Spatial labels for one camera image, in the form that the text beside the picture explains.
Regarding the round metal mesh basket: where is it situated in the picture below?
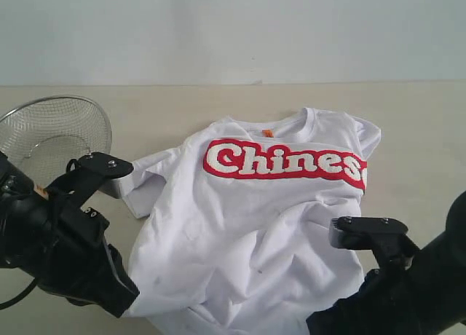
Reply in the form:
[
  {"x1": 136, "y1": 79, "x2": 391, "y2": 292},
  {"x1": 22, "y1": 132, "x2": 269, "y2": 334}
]
[{"x1": 1, "y1": 95, "x2": 112, "y2": 187}]

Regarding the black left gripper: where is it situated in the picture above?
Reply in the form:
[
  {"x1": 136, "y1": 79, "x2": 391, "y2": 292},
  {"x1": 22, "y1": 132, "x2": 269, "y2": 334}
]
[{"x1": 21, "y1": 200, "x2": 141, "y2": 319}]

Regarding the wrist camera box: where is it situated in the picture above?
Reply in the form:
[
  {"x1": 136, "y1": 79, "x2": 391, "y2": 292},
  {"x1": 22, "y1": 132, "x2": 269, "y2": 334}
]
[
  {"x1": 329, "y1": 216, "x2": 420, "y2": 271},
  {"x1": 46, "y1": 152, "x2": 134, "y2": 208}
]

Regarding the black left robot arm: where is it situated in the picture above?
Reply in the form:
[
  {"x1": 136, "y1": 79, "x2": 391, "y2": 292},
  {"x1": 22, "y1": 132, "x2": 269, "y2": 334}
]
[{"x1": 1, "y1": 152, "x2": 140, "y2": 318}]

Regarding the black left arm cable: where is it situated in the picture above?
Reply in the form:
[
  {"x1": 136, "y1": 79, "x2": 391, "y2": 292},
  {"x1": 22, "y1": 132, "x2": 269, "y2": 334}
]
[{"x1": 0, "y1": 276, "x2": 39, "y2": 310}]

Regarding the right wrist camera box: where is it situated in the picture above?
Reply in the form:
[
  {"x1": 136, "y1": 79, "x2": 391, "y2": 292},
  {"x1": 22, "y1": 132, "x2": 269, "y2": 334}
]
[{"x1": 329, "y1": 216, "x2": 420, "y2": 271}]

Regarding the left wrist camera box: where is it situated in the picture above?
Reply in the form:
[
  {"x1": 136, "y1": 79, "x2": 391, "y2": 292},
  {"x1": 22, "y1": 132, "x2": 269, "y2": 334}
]
[{"x1": 46, "y1": 152, "x2": 134, "y2": 208}]

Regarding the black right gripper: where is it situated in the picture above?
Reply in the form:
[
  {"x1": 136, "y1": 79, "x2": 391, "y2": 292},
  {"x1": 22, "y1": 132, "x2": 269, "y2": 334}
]
[{"x1": 306, "y1": 265, "x2": 437, "y2": 335}]

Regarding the white t-shirt red lettering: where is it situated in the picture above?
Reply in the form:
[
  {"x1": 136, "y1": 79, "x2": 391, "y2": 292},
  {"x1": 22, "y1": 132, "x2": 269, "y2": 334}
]
[{"x1": 120, "y1": 108, "x2": 381, "y2": 334}]

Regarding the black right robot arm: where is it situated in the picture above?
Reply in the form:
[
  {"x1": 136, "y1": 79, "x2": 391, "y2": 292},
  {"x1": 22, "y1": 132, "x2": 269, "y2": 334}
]
[{"x1": 306, "y1": 194, "x2": 465, "y2": 334}]

